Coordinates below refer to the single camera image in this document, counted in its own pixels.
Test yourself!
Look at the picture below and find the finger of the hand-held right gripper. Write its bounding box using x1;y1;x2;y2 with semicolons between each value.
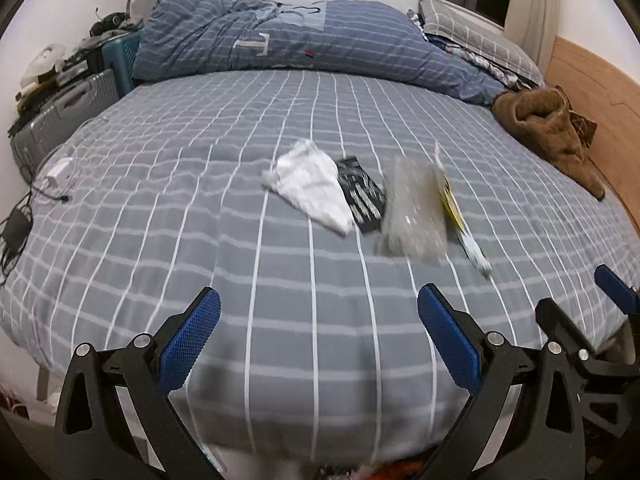
535;297;640;376
594;264;640;318

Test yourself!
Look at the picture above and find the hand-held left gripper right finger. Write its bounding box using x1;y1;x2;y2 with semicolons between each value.
417;282;586;480

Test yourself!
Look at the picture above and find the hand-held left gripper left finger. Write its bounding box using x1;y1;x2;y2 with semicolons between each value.
52;286;226;480

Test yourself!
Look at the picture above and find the clear plastic bag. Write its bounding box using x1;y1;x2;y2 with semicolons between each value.
377;155;448;263

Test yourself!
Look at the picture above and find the yellow snack wrapper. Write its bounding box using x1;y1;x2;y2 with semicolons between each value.
432;142;493;278

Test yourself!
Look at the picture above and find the black printed packet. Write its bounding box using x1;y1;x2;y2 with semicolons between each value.
334;156;388;234

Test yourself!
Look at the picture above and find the white cloth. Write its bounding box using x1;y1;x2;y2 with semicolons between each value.
262;139;357;235

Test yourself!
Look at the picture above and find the bed with grey checked sheet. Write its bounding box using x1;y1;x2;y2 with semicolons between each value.
0;67;640;461

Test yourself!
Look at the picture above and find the dark brown patterned cloth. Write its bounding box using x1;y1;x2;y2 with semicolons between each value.
565;87;598;147

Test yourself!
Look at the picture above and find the brown fleece garment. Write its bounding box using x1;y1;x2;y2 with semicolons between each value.
492;86;607;201

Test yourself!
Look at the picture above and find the wooden headboard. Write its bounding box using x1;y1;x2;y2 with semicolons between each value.
544;35;640;236

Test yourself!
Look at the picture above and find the black power adapter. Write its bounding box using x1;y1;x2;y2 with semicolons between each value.
1;208;33;251

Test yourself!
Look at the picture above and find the white charger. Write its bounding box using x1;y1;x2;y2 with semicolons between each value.
46;157;75;183

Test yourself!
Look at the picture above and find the grey suitcase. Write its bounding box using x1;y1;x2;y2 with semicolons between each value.
9;69;121;181

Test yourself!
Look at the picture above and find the teal plastic crate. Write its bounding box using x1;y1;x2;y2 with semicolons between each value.
102;30;143;96

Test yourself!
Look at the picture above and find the grey checked pillow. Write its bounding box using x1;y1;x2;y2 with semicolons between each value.
417;0;545;86

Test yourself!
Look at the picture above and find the beige curtain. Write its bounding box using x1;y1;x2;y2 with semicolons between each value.
502;0;563;68

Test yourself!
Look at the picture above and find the blue striped duvet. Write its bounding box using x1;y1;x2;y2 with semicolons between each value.
132;0;506;107

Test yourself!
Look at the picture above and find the white object on suitcase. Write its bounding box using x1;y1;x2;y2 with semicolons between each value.
25;44;68;78

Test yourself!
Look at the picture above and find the dark clutter on stool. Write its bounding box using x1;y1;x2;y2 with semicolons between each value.
90;10;138;38

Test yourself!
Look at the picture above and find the black adapter cable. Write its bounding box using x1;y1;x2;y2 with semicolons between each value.
0;180;71;281

